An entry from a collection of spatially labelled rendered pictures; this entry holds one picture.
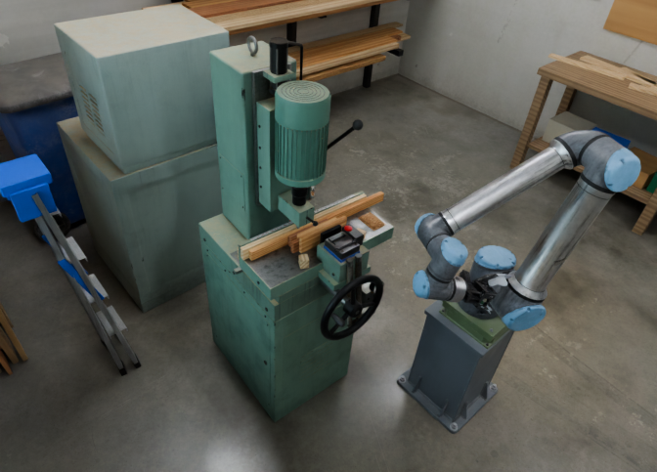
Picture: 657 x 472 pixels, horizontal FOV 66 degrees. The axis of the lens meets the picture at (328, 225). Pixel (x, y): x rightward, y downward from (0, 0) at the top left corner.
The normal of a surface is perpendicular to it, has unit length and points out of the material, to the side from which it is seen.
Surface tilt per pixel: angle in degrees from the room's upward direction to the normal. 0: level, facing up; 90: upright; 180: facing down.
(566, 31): 90
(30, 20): 90
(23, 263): 0
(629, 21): 90
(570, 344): 0
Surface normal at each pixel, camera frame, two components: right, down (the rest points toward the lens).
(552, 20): -0.75, 0.38
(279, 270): 0.07, -0.77
